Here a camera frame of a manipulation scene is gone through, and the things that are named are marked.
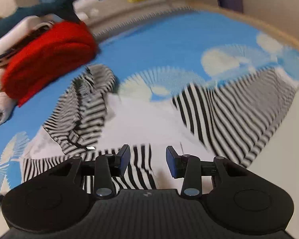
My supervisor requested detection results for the wooden bed frame edge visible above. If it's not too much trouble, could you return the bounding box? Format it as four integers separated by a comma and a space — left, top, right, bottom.
185, 0, 299, 51

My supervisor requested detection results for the blue white patterned bedsheet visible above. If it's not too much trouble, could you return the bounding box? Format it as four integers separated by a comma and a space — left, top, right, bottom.
0, 8, 299, 195

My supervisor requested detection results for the black white striped garment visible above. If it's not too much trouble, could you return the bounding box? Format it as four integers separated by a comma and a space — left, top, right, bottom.
21, 65, 299, 190

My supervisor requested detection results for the red folded blanket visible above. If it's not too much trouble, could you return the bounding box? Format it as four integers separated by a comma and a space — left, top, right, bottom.
1, 21, 98, 107

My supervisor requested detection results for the dark teal garment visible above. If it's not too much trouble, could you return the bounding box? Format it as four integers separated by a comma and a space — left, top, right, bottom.
0, 0, 80, 38

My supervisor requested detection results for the white folded towel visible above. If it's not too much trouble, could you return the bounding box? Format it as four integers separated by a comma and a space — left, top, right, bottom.
0, 16, 55, 59

